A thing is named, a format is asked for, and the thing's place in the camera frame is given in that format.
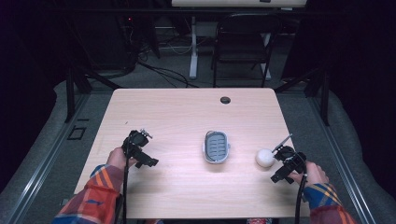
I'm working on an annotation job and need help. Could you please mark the person's right hand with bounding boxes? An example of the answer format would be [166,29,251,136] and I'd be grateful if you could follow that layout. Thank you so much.
[288,161,330,189]

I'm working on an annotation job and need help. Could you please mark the person's left hand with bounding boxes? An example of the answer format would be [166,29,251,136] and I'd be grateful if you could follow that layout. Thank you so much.
[106,147,138,172]

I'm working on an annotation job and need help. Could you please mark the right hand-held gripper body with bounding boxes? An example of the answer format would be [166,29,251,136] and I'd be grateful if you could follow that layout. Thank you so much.
[270,145,308,185]

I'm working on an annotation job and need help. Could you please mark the white desk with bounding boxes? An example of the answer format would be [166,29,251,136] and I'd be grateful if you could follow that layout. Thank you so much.
[170,0,308,80]

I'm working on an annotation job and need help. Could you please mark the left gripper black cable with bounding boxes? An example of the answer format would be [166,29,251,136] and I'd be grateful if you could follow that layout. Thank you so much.
[122,136,132,224]

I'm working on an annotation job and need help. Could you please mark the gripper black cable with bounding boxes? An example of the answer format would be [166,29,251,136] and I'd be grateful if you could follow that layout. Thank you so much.
[122,136,132,224]
[293,173,308,224]

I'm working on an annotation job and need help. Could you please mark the black floor cables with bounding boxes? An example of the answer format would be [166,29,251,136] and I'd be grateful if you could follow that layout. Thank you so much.
[124,18,200,90]

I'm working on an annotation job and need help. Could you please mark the black metal stand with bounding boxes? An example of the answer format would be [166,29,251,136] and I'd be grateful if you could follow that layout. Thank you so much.
[64,63,123,123]
[274,66,332,127]

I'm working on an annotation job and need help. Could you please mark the white round soap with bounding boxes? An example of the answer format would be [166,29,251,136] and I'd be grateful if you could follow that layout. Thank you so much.
[255,147,276,169]

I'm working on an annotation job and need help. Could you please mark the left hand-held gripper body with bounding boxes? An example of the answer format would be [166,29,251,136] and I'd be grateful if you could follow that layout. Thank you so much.
[120,129,160,170]

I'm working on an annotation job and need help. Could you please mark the grey soap dish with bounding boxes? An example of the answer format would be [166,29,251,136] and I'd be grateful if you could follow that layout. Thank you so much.
[203,130,232,165]

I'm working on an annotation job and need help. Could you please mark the black folding chair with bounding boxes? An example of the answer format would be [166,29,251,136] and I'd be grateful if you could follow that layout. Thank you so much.
[212,12,284,89]

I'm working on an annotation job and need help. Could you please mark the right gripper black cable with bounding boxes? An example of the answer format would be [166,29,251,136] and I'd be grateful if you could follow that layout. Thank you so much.
[293,173,308,224]

